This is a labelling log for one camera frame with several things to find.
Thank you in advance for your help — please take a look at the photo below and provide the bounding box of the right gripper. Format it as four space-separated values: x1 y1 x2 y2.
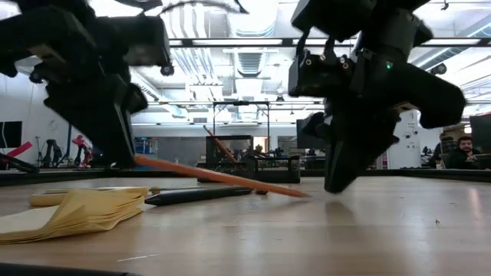
300 48 468 195

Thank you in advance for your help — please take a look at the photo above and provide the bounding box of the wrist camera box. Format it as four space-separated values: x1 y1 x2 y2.
287 51 354 98
108 14 173 70

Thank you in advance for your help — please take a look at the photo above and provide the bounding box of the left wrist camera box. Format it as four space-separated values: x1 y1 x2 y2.
108 14 173 70

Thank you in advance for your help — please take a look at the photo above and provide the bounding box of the silver ventilation duct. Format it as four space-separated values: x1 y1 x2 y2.
226 0 279 39

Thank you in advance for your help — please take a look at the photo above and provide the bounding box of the black wall screen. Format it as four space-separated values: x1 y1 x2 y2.
0 120 24 149

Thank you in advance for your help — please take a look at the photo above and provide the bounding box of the yellow sticky note pad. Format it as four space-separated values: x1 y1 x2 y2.
0 187 150 246

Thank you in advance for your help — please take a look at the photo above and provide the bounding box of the black pen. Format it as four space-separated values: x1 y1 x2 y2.
144 186 255 207

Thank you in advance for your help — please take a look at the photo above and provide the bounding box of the person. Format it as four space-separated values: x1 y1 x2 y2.
444 135 486 171

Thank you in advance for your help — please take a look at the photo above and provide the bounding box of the black rig frame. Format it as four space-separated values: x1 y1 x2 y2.
167 37 491 49

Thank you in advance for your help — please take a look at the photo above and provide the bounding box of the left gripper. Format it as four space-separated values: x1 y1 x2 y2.
29 33 150 170

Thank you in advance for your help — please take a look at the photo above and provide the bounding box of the black computer monitor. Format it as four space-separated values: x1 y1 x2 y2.
469 113 491 155
295 118 328 151

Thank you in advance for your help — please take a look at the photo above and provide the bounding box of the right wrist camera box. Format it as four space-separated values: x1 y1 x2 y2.
287 51 354 98

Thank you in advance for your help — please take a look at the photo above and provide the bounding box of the black mesh desk organizer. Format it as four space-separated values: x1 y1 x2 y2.
196 134 302 185

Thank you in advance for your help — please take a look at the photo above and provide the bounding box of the orange pencil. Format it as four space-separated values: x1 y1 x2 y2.
133 153 311 199
203 124 238 164

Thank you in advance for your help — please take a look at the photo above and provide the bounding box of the thick black marker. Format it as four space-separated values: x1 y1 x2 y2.
0 261 143 276

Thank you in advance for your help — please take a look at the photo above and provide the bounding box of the white pillar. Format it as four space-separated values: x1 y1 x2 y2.
384 109 422 171

